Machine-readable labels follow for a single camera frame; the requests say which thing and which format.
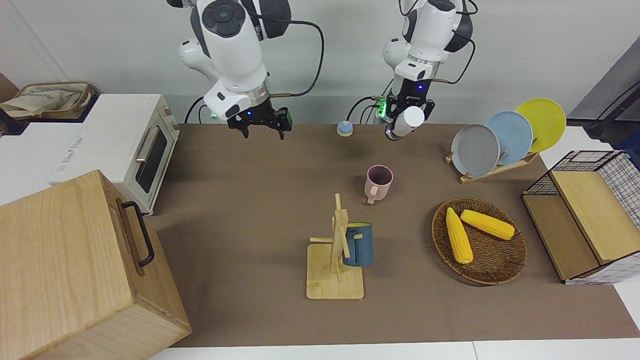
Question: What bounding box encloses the beige tote bag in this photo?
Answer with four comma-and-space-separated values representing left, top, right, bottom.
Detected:
0, 81, 96, 121

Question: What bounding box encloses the yellow plate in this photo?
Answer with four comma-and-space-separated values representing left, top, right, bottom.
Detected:
515, 98, 567, 154

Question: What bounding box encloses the wooden two-step shelf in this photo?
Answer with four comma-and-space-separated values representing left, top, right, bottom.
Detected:
522, 170, 640, 281

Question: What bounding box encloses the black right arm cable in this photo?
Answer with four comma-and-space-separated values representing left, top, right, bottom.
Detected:
257, 15, 326, 98

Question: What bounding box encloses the brown wicker basket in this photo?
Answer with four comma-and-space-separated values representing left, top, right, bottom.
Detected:
431, 197, 528, 286

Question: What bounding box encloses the bamboo mug tree stand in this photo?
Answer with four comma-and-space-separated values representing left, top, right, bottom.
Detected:
306, 193, 365, 301

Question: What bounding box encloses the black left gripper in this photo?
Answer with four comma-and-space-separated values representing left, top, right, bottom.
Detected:
385, 79, 436, 122

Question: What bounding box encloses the grey plate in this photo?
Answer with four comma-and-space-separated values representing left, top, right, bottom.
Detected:
451, 123, 501, 178

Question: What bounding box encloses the black wire basket white liner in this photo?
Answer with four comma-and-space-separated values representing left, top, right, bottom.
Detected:
521, 149, 640, 286

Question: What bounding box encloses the black metal cabinet handle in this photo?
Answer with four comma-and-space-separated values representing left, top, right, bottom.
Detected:
121, 200, 156, 268

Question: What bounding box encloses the light blue plate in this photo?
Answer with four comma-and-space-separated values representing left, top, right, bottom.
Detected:
484, 111, 534, 166

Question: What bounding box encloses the light wooden cabinet box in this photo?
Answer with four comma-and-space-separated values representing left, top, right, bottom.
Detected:
0, 169, 192, 360

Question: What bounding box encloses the dark blue mug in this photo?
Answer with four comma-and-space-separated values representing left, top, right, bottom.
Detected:
341, 222, 374, 268

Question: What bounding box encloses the dark grey partition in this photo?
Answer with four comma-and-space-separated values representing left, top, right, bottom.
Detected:
567, 35, 640, 151

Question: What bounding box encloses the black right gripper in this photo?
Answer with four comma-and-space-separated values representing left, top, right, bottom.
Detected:
227, 106, 293, 141

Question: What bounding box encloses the pink mug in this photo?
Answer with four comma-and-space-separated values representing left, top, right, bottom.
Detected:
364, 164, 394, 205

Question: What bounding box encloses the wooden plate rack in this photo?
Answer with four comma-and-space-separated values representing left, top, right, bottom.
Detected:
445, 150, 541, 184

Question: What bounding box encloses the yellow corn cob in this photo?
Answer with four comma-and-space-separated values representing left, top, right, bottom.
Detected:
460, 209, 516, 241
445, 207, 474, 265

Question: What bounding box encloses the white toaster oven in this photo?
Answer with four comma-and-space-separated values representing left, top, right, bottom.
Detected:
49, 93, 181, 216

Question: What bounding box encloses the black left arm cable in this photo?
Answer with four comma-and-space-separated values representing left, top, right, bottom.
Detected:
430, 0, 478, 86

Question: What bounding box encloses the brown table mat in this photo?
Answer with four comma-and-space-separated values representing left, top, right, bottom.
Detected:
145, 122, 640, 349

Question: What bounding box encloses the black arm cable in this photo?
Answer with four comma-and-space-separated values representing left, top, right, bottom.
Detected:
430, 0, 478, 86
257, 15, 326, 98

